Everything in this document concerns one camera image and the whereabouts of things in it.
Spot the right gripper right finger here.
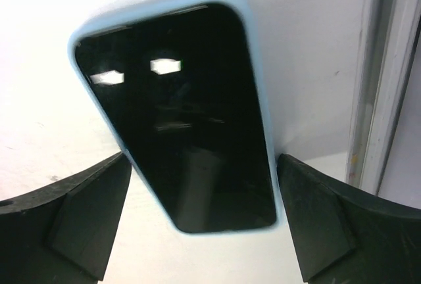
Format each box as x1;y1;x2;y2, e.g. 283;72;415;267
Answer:
277;154;420;283

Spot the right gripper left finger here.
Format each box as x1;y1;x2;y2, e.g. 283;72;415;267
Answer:
1;153;132;283

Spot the phone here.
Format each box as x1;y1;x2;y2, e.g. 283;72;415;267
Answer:
68;0;282;235

